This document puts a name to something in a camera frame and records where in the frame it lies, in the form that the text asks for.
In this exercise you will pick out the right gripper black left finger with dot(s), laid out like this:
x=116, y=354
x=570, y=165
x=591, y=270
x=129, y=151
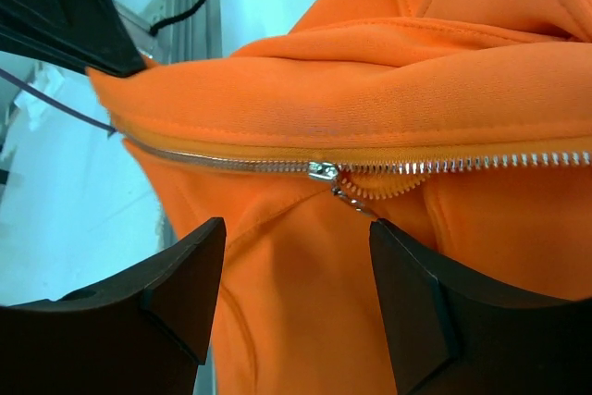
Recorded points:
x=145, y=330

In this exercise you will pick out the aluminium extrusion rail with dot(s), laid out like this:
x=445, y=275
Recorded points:
x=170, y=31

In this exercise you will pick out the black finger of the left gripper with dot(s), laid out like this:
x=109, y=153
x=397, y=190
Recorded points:
x=72, y=34

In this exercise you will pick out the orange zip jacket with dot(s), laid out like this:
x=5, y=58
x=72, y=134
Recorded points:
x=467, y=123

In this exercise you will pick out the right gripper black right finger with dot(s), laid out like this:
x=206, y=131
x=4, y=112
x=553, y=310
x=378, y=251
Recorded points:
x=453, y=330

